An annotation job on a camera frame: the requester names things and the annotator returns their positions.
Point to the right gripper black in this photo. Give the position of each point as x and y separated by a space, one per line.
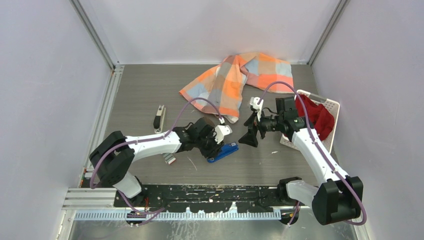
250 138

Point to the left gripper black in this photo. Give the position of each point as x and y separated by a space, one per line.
215 148

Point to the blue stapler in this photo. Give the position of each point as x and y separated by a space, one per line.
226 150

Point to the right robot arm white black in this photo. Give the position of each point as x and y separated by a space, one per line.
338 197

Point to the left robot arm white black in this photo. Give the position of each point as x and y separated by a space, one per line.
114 156

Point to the staple box tray with staples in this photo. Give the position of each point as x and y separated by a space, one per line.
169 158

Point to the black beige stapler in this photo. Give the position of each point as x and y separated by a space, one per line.
158 122

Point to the orange checkered cloth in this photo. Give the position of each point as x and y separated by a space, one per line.
222 85

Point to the red cloth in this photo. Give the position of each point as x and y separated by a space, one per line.
322 120

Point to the white plastic basket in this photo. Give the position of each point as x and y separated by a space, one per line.
332 106

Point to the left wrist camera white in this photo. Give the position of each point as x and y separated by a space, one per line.
221 131

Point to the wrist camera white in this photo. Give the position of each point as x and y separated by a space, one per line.
221 131
256 105

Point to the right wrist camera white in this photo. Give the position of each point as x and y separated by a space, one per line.
256 105

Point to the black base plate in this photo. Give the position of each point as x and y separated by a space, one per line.
212 198

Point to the aluminium slotted rail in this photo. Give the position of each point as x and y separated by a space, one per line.
120 215

